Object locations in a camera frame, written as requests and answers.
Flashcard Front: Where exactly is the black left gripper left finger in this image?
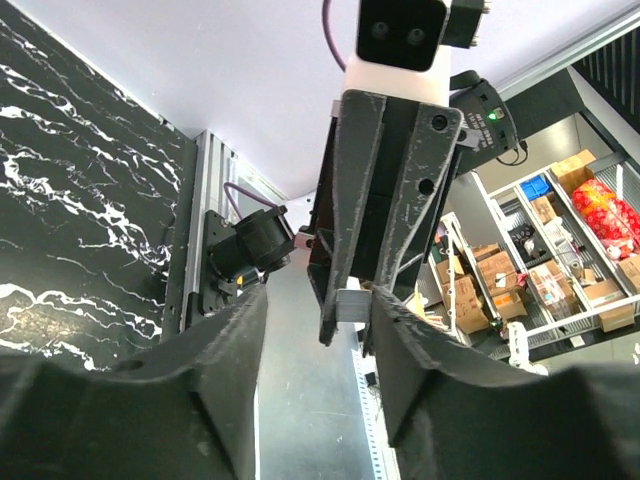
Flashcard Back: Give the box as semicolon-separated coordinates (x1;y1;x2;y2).
1;285;268;479

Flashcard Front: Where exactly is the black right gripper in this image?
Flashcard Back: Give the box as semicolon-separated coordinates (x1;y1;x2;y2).
308;90;463;346

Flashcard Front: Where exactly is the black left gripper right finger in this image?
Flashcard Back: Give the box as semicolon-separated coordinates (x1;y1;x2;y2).
371;287;639;479

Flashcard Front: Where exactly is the silver staple strip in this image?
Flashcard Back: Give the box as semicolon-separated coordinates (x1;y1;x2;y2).
336;289;372;323

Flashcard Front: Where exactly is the blue plastic bin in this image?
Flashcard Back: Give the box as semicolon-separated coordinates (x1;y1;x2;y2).
520;175;551;201

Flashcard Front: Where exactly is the metal storage shelf rack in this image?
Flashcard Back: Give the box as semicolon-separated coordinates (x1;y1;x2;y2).
428;151;639;361

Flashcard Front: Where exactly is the red patterned bag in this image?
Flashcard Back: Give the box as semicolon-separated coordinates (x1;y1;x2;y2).
572;179;639;261

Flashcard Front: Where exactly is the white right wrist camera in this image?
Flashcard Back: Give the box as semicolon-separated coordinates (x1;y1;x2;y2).
343;0;491;106

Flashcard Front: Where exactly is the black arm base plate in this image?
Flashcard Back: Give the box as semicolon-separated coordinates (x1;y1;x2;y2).
198;210;269;317

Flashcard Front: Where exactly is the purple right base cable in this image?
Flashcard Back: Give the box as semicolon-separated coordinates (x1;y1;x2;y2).
222;180;281;221

